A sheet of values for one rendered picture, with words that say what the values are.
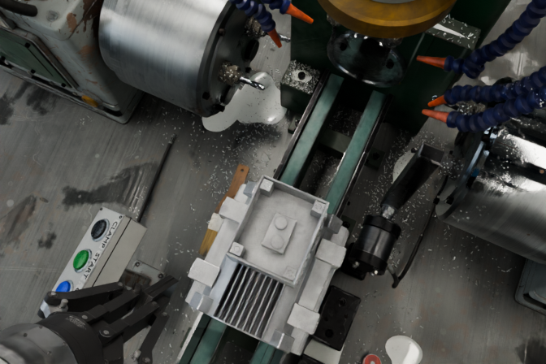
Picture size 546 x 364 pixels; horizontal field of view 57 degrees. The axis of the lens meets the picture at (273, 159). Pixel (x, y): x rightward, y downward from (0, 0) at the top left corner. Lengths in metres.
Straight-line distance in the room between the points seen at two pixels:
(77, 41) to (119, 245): 0.34
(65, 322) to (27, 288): 0.66
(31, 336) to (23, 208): 0.74
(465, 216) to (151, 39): 0.55
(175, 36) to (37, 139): 0.51
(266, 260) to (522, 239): 0.37
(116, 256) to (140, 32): 0.34
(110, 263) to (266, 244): 0.24
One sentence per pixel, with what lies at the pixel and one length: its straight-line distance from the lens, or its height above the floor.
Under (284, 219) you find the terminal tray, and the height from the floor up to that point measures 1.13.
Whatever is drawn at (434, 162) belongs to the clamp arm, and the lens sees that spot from 0.61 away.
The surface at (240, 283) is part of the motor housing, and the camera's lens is 0.70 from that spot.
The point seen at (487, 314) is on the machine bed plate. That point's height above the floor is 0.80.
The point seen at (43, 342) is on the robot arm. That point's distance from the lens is 0.44.
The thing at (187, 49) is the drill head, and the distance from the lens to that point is 0.79.
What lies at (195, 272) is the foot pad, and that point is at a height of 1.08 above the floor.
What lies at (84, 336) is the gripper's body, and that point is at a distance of 0.47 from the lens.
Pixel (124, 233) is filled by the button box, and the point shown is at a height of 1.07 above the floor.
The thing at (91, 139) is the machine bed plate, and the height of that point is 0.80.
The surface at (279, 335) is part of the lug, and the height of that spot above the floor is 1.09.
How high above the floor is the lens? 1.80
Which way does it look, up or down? 71 degrees down
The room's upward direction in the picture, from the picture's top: 4 degrees counter-clockwise
